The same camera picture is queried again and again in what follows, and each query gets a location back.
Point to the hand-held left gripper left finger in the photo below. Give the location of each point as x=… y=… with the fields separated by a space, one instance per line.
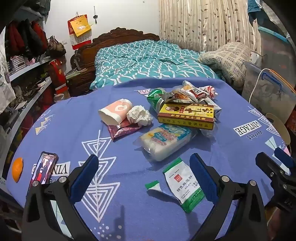
x=84 y=178

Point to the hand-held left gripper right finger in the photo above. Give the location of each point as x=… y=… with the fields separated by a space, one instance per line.
x=203 y=178

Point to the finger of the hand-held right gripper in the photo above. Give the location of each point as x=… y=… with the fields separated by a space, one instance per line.
x=268 y=164
x=283 y=160

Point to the green white snack wrapper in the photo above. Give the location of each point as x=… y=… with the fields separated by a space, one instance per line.
x=182 y=183

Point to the torn green wrapper piece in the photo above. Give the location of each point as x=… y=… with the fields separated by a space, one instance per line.
x=153 y=185

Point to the white blue tissue packet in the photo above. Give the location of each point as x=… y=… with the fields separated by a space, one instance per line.
x=166 y=141

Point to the maroon snack wrapper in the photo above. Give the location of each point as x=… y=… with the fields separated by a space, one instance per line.
x=120 y=132

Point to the yellow red cardboard box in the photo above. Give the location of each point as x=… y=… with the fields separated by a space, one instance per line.
x=187 y=113

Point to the pink white paper cup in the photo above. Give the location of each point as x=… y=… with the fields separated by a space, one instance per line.
x=113 y=111

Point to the silver foil wrapper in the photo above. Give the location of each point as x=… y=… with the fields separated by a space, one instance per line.
x=212 y=105

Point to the white tissue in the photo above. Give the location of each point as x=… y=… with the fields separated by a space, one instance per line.
x=138 y=115

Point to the red white snack wrapper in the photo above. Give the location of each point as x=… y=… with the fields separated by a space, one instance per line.
x=192 y=90

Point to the green drink can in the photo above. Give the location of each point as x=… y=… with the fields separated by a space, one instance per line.
x=155 y=95

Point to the smartphone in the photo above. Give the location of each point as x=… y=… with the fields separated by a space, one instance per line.
x=45 y=165

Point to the blue printed tablecloth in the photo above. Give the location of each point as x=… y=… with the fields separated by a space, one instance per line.
x=69 y=129

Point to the orange fruit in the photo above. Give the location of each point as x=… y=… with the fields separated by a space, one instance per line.
x=18 y=170

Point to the wooden nightstand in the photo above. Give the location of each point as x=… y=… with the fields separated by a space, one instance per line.
x=78 y=83

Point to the red gift box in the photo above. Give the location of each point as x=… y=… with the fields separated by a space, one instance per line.
x=56 y=74

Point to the clear storage box teal lid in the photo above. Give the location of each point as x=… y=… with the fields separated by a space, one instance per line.
x=270 y=46

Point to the patterned pillow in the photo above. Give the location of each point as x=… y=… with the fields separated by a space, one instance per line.
x=226 y=58

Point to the metal storage shelf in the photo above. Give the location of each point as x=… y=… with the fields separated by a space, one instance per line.
x=30 y=66

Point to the teal patterned duvet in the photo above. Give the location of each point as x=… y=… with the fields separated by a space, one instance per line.
x=148 y=62

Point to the white printed cloth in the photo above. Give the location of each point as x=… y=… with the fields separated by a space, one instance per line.
x=5 y=76

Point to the brown handbag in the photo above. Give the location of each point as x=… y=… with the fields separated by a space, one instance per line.
x=56 y=47

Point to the carved wooden headboard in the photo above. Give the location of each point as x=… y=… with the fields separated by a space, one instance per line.
x=120 y=34

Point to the hanging dark red clothes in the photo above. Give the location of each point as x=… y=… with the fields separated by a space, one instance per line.
x=16 y=39

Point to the teal cloth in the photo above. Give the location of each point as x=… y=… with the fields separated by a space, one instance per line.
x=256 y=7

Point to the leaf patterned curtain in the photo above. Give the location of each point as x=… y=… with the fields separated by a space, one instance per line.
x=196 y=20

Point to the red yellow wall calendar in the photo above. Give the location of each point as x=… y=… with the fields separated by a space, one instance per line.
x=79 y=27

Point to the hanging wall ornament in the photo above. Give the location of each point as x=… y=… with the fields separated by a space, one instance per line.
x=95 y=16

